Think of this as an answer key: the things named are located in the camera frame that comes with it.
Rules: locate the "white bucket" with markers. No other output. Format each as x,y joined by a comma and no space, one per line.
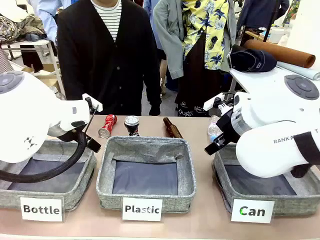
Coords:
277,35

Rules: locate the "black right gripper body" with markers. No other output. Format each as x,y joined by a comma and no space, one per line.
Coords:
227,127

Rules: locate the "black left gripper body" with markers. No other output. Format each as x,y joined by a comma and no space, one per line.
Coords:
67,135

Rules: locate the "person in black cardigan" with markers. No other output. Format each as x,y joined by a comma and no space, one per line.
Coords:
100,62

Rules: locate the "white metal rack table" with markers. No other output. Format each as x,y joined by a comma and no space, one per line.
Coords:
32,42

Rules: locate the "brown glass bottle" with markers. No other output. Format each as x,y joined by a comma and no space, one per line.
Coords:
172,130

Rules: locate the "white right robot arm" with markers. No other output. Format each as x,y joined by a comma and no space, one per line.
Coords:
270,112

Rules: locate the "black stand pole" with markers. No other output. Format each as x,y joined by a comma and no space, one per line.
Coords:
271,20

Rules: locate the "navy baseball cap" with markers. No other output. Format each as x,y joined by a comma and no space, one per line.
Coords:
250,60

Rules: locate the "person in navy jacket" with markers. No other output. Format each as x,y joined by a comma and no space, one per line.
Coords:
255,12

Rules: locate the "grey fabric basket labelled Can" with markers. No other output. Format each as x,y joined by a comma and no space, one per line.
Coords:
295,200

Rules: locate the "cardboard box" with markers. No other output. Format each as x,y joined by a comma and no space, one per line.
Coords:
47,70

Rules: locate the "clear plastic bottle blue cap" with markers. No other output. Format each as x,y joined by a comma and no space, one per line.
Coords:
213,127

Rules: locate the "grey fabric basket labelled Plastic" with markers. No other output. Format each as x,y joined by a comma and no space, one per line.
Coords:
145,150

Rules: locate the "brown rolled mat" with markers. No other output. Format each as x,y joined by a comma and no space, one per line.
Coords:
280,51

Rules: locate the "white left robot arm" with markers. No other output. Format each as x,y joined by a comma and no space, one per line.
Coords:
25,112

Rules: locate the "dark hanging cloth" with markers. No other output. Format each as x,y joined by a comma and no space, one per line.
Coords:
31,57

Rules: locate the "white Bottle label card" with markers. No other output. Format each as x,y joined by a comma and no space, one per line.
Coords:
41,209

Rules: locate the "person in blue shirt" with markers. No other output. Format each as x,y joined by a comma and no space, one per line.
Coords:
48,17

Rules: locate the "crushed red can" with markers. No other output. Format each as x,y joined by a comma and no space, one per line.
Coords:
108,123

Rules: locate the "person in yellow floral shirt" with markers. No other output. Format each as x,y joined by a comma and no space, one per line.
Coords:
200,37

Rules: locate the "white Can label card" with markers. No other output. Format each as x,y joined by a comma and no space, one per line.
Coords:
252,211

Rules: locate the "crushed black can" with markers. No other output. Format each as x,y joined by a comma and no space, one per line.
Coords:
131,122

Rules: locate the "grey fabric basket labelled Bottle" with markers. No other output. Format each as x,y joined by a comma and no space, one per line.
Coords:
75,195

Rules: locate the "light blue rolled sheet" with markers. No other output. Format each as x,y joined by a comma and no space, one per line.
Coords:
300,70

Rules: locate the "patterned cloth pile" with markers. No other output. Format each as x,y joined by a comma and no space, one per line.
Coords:
22,27

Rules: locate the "white Plastic label card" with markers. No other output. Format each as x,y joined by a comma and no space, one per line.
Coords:
142,209

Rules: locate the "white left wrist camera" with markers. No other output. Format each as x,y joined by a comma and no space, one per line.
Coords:
96,105

